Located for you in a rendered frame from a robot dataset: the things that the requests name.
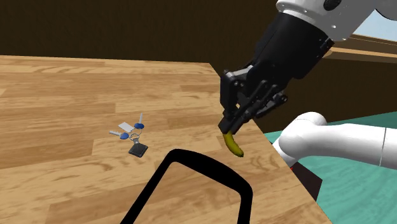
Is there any key ring with blue keys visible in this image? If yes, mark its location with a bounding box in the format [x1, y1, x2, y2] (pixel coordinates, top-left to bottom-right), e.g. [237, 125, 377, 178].
[108, 112, 150, 158]

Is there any window with wooden frame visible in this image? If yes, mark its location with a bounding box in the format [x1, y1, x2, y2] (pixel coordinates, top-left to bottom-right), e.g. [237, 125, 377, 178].
[321, 8, 397, 65]

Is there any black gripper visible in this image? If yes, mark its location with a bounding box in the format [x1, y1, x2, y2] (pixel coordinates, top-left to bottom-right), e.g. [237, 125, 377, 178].
[218, 11, 335, 135]

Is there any yellow banana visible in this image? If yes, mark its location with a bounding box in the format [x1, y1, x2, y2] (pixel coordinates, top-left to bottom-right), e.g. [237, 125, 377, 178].
[222, 130, 245, 158]

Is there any dark robot stand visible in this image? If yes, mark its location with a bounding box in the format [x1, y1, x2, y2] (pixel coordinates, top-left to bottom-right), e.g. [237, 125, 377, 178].
[291, 160, 324, 202]

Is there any black rounded frame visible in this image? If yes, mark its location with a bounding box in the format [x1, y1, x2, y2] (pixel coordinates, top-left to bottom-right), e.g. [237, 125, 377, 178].
[120, 148, 254, 224]

